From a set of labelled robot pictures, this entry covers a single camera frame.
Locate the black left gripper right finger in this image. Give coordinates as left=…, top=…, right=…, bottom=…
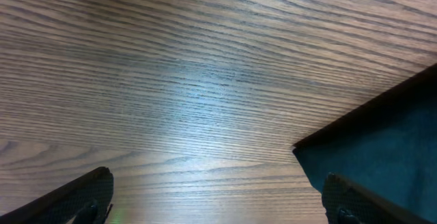
left=322, top=173, right=432, bottom=224

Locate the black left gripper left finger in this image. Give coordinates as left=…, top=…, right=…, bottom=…
left=1, top=167, right=114, bottom=224

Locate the black t-shirt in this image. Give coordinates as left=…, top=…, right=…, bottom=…
left=293, top=66, right=436, bottom=223

